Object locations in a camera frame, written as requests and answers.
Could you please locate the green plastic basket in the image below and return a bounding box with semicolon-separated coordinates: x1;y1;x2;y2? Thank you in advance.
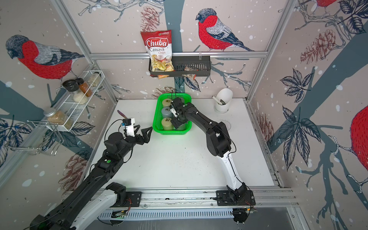
152;93;192;135

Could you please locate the yellow tea canister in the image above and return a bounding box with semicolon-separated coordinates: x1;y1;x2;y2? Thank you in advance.
162;98;172;107
161;117;174;130

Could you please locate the pale spice jar back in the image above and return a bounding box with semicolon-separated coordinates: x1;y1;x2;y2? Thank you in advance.
87;72;101;87

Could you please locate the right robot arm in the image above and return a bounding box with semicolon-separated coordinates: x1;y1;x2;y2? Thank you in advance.
170;98;249;204

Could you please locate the small snack packet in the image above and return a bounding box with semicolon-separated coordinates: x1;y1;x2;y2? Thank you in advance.
183;66;198;80

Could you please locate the white spoon in holder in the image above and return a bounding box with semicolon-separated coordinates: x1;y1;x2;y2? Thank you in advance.
212;96;223;105

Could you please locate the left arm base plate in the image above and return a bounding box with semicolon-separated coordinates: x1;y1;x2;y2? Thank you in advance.
106;182;142;208

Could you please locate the black lid spice jar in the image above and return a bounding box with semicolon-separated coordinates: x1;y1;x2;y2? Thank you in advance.
62;80;88;104

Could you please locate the green tea canister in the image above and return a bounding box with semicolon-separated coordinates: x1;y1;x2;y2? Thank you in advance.
177;123;187;131

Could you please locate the dark wall-mounted basket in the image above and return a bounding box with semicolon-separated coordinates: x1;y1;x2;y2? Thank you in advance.
149;56;211;77

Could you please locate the white utensil holder cup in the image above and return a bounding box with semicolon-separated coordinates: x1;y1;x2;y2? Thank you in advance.
214;88;233;114

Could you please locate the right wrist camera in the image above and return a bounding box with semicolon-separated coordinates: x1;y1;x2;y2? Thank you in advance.
170;105;177;117

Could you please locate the clear plastic cup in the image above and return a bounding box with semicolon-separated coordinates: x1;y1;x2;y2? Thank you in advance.
223;120;232;130

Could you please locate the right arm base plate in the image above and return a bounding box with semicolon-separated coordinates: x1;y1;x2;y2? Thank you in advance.
213;183;256;206

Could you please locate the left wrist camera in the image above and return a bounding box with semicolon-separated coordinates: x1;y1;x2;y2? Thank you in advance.
121;118;135;137

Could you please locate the white wire spice rack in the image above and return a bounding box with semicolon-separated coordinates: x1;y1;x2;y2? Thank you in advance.
1;70;105;156

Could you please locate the silver lid grain jar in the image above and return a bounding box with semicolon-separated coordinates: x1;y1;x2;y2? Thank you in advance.
44;108;68;125

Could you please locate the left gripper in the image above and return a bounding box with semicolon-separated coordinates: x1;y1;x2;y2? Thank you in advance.
118;124;152;160

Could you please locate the orange spice jar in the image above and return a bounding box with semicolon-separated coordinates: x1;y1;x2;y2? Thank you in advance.
76;78;93;97

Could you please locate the purple gold butter knife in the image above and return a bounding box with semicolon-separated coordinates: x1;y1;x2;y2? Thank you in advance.
117;110;128;119

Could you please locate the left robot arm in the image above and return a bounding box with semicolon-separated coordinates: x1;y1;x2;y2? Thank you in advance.
29;125;153;230

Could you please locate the Chuba cassava chips bag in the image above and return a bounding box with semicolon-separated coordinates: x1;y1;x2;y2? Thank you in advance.
140;30;174;72

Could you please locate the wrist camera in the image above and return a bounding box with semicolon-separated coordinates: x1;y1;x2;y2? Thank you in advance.
121;118;135;137
170;105;177;117

